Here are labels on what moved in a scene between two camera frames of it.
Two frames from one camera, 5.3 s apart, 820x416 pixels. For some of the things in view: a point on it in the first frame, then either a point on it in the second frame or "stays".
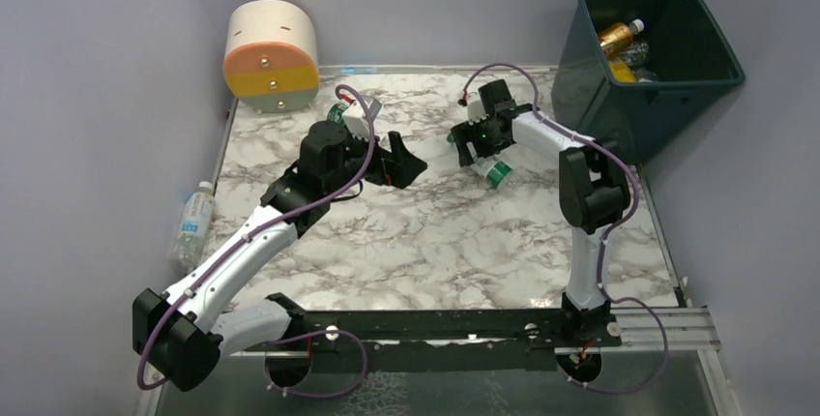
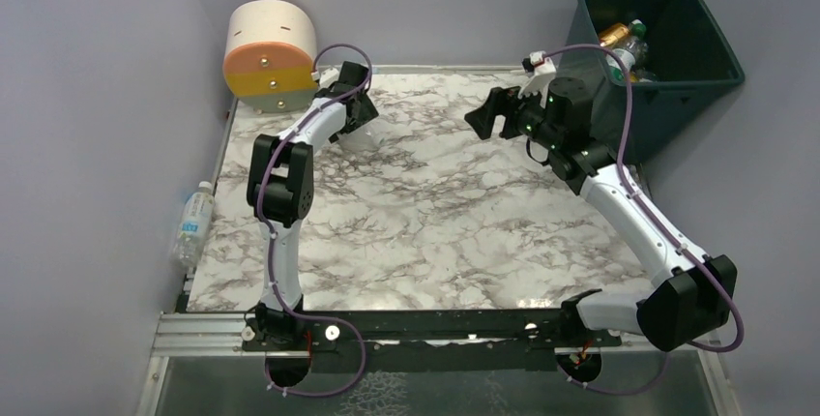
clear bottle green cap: x=500 y=175 to x=632 y=54
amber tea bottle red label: x=619 y=35 stays
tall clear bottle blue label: x=196 y=216 stays
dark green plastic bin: x=638 y=59 stays
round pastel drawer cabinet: x=271 y=65 stays
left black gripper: x=386 y=164 to x=362 y=104
